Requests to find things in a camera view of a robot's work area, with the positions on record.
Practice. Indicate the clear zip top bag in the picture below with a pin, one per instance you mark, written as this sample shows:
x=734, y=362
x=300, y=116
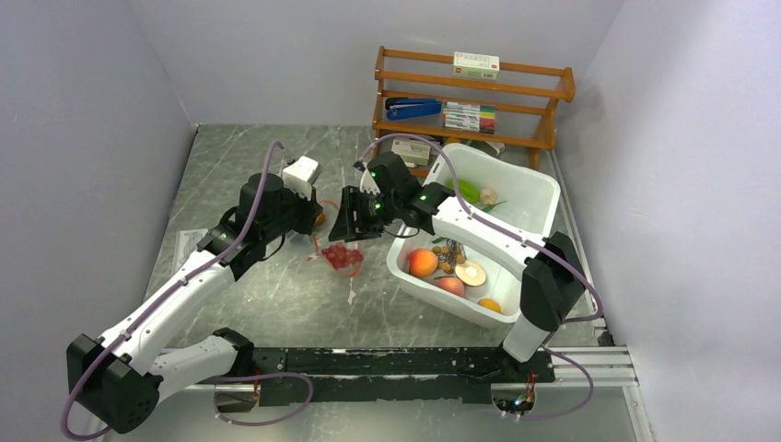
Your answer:
x=319, y=239

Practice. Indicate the brown longan twig bunch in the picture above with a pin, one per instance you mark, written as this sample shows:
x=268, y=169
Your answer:
x=450, y=254

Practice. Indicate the white garlic bulb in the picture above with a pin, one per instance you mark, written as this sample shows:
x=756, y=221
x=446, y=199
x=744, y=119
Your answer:
x=488, y=196

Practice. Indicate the white plastic bin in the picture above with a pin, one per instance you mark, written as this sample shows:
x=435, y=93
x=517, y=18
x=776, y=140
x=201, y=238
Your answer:
x=531, y=199

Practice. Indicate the large orange peach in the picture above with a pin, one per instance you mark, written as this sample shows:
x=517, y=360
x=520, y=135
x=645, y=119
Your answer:
x=422, y=263

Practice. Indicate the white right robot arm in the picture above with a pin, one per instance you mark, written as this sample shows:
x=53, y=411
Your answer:
x=548, y=269

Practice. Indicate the blue stapler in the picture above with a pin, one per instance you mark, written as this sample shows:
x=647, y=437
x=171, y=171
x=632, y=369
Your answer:
x=410, y=108

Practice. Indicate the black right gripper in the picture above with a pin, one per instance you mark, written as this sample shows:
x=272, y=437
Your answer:
x=347, y=227

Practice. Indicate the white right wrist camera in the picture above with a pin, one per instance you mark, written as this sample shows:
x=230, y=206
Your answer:
x=367, y=183

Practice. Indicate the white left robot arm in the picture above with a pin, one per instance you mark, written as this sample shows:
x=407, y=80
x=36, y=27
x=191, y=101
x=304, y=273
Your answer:
x=117, y=380

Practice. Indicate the green starfruit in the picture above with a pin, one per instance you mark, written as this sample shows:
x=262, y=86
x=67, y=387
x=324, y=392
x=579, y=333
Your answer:
x=469, y=192

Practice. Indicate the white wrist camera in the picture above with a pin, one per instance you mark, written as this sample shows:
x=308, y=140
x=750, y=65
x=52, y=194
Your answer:
x=301, y=172
x=367, y=183

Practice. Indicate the red grape bunch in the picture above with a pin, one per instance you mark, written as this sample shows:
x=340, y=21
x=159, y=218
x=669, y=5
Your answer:
x=343, y=258

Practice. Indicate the coloured marker pen pack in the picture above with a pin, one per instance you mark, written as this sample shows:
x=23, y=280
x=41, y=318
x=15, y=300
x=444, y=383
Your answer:
x=469, y=117

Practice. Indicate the small red peach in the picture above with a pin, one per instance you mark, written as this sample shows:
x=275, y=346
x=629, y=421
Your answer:
x=453, y=285

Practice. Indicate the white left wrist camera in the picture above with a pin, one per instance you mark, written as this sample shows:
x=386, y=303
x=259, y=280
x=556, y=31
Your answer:
x=301, y=172

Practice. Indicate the paper sheet on table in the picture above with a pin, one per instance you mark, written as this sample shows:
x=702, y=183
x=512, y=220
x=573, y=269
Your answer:
x=186, y=242

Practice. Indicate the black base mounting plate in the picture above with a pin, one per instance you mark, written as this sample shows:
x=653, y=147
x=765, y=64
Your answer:
x=285, y=376

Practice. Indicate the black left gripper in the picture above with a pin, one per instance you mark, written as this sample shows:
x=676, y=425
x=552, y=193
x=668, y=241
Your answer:
x=310, y=209

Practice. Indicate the aluminium rail frame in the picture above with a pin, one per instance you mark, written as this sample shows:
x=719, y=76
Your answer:
x=587, y=343

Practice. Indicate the half cut mushroom slice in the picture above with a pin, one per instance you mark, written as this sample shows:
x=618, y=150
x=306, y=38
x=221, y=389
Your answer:
x=471, y=274

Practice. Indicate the small orange fruit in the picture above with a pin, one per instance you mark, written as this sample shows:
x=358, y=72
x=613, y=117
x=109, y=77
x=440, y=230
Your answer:
x=490, y=304

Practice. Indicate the green bean pod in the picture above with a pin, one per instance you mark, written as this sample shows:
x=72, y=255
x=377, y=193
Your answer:
x=490, y=207

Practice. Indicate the white red box lower shelf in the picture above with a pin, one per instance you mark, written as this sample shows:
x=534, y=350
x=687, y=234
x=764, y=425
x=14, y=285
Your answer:
x=412, y=151

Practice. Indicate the wooden shelf rack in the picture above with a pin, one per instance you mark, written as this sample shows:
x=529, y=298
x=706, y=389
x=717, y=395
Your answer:
x=524, y=98

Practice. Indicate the white green box on shelf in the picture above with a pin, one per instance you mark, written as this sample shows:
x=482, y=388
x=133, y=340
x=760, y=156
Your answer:
x=475, y=66

